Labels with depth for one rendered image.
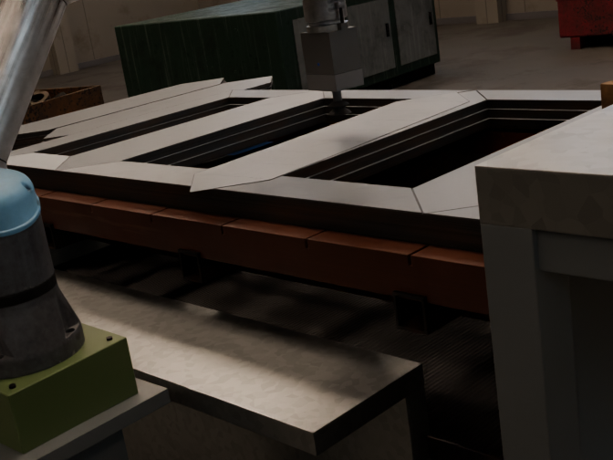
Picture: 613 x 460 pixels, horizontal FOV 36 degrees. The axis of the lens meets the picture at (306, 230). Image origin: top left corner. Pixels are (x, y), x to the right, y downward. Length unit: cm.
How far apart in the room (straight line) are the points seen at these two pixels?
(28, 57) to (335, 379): 59
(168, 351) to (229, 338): 9
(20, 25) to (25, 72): 6
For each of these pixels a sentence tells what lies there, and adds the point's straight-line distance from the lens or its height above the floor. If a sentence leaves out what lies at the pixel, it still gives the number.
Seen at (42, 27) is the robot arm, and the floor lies 115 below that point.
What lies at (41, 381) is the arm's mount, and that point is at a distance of 120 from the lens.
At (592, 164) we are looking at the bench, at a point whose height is 105.
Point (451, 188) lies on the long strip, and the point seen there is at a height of 87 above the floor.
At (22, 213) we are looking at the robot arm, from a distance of 118.
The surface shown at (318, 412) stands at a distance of 114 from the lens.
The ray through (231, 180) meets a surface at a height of 87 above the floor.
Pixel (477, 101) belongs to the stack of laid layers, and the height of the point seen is 87.
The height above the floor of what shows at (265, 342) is 68.
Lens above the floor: 121
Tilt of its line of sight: 17 degrees down
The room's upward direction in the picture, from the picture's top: 9 degrees counter-clockwise
